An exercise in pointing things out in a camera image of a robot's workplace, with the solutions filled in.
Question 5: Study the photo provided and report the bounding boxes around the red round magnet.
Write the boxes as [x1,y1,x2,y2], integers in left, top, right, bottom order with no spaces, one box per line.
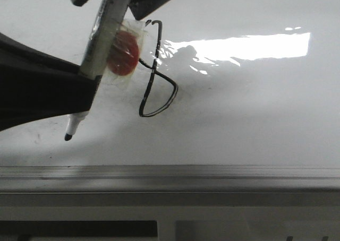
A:
[107,30,139,76]

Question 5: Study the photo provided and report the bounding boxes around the aluminium whiteboard frame rail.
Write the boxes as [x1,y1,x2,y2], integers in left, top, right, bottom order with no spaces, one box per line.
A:
[1,165,339,193]

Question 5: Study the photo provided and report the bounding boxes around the grey cabinet below whiteboard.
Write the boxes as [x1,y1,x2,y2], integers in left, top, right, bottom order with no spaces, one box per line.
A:
[1,190,339,240]

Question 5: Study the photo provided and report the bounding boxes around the white whiteboard marker pen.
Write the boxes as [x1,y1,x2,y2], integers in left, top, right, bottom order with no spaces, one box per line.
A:
[64,0,133,142]

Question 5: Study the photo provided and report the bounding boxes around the white whiteboard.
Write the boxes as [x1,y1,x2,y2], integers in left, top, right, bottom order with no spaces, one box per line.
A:
[1,0,339,167]

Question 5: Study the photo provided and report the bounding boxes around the clear adhesive tape piece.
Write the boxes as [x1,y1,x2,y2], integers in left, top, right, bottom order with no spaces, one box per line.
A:
[87,18,149,89]

